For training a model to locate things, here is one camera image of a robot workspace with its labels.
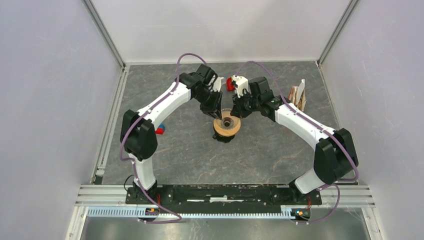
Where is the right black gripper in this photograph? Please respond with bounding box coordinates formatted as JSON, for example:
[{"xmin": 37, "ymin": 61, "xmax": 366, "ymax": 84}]
[{"xmin": 230, "ymin": 90, "xmax": 261, "ymax": 119}]

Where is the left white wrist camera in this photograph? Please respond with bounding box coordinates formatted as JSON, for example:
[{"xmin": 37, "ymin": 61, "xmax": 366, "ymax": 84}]
[{"xmin": 211, "ymin": 77, "xmax": 225, "ymax": 92}]

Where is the black coffee server base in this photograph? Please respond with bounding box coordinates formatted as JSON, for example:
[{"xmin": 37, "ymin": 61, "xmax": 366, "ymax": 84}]
[{"xmin": 212, "ymin": 132, "xmax": 235, "ymax": 144}]

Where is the orange coffee filter box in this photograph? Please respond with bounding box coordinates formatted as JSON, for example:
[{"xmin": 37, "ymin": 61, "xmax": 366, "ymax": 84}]
[{"xmin": 288, "ymin": 79, "xmax": 307, "ymax": 112}]

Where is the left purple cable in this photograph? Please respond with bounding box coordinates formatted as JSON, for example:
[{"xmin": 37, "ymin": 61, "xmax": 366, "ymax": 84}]
[{"xmin": 119, "ymin": 52, "xmax": 209, "ymax": 225}]

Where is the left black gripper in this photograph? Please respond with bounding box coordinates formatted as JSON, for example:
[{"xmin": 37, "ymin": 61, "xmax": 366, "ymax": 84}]
[{"xmin": 194, "ymin": 88, "xmax": 223, "ymax": 121}]

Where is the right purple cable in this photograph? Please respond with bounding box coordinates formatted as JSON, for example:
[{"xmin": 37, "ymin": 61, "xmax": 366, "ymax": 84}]
[{"xmin": 233, "ymin": 60, "xmax": 360, "ymax": 225}]

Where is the round wooden dripper holder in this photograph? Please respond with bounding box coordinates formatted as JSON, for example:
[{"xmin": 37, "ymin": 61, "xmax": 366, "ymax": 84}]
[{"xmin": 213, "ymin": 108, "xmax": 242, "ymax": 137}]

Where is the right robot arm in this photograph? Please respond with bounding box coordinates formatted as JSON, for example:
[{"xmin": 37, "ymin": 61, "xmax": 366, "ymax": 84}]
[{"xmin": 230, "ymin": 76, "xmax": 359, "ymax": 204}]

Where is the purple cable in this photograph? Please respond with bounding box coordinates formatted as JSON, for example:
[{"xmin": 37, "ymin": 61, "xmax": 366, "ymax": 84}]
[
  {"xmin": 119, "ymin": 52, "xmax": 209, "ymax": 225},
  {"xmin": 233, "ymin": 60, "xmax": 360, "ymax": 225}
]

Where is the red and blue block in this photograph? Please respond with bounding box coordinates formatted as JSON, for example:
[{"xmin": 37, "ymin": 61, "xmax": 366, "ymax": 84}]
[{"xmin": 155, "ymin": 123, "xmax": 166, "ymax": 135}]

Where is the white toothed cable rail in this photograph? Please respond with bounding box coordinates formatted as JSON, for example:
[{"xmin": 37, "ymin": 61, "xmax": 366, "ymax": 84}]
[{"xmin": 86, "ymin": 206, "xmax": 311, "ymax": 220}]

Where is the clear glass dripper cone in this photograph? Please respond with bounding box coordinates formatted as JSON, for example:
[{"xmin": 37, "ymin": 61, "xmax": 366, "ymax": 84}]
[{"xmin": 218, "ymin": 108, "xmax": 241, "ymax": 130}]

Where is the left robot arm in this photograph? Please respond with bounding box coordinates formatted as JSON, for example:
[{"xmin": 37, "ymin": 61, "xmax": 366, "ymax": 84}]
[{"xmin": 120, "ymin": 64, "xmax": 222, "ymax": 204}]

